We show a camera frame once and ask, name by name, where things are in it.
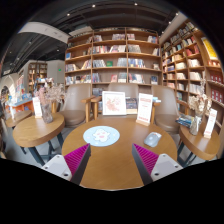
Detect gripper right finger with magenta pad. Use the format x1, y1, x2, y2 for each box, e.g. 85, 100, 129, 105
132, 144, 182, 185

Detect glass vase dried flowers right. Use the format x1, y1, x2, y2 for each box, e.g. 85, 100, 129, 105
189, 79, 212, 136

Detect right beige armchair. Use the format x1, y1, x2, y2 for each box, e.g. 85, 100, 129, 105
150, 84, 185, 136

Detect round wooden table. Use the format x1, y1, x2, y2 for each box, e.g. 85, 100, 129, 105
62, 117, 177, 190
177, 123, 220, 167
13, 113, 65, 165

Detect wooden right side bookshelf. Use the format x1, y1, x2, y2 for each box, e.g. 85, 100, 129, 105
160, 19, 224, 133

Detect orange blue display table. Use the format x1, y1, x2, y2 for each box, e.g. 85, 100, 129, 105
9, 98, 34, 113

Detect glass vase dried flowers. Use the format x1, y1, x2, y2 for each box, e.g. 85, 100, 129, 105
189, 79, 212, 136
35, 84, 65, 123

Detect glass vase dried flowers left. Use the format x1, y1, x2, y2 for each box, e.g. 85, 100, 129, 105
35, 84, 65, 123

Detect white framed picture card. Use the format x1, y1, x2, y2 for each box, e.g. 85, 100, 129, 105
102, 91, 126, 115

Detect round wooden centre table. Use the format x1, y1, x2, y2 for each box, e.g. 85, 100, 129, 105
62, 117, 177, 190

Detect white sign on table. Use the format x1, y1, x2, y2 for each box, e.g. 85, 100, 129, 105
32, 97, 42, 118
204, 109, 217, 138

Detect distant wooden bookshelf left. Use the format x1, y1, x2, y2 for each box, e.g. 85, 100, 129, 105
28, 62, 47, 92

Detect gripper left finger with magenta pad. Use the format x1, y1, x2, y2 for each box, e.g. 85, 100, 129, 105
42, 144, 91, 185

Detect books on right table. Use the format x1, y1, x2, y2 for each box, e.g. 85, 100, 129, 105
176, 114, 194, 127

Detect large wooden back bookshelf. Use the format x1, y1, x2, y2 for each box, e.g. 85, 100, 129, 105
64, 27, 162, 93

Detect round wooden left table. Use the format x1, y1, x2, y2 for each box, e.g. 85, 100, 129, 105
13, 113, 65, 165

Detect white red sign stand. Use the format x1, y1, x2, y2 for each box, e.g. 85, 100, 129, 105
136, 93, 153, 126

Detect round wooden right table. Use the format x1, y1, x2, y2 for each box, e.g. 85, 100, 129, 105
177, 123, 220, 167

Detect white sign on left table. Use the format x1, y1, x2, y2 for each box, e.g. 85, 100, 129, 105
32, 97, 42, 118

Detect round light blue coaster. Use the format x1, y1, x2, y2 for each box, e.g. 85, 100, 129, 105
83, 126, 120, 147

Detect left beige armchair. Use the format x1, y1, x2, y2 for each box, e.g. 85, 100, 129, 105
60, 83, 94, 128

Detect white sign on right table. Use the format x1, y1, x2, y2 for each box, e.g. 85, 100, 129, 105
204, 109, 217, 138

